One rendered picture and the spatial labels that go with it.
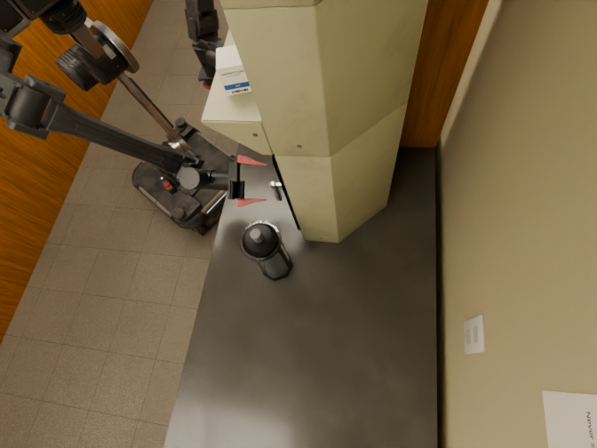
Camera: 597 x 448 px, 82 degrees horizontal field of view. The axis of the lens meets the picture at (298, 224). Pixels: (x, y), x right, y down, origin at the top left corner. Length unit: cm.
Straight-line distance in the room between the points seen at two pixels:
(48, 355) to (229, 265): 171
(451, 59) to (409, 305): 65
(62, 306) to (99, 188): 84
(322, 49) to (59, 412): 237
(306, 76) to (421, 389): 82
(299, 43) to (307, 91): 8
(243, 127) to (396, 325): 69
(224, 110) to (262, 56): 17
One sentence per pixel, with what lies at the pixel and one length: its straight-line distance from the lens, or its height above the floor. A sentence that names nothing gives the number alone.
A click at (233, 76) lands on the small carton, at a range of 65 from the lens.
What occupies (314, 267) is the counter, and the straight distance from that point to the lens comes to 108.
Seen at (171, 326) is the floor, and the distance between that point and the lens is 224.
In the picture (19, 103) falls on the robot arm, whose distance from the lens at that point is 89.
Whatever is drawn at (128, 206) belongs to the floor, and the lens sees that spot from 268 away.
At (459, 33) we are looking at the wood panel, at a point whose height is 138.
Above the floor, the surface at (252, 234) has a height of 121.
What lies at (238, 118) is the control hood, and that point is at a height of 151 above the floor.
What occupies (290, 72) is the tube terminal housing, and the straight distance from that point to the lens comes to 52.
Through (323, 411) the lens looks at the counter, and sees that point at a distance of 104.
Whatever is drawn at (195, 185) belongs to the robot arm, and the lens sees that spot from 94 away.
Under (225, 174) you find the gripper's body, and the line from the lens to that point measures 99.
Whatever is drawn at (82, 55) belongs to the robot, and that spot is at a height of 120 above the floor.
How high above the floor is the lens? 197
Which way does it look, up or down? 65 degrees down
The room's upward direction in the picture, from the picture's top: 20 degrees counter-clockwise
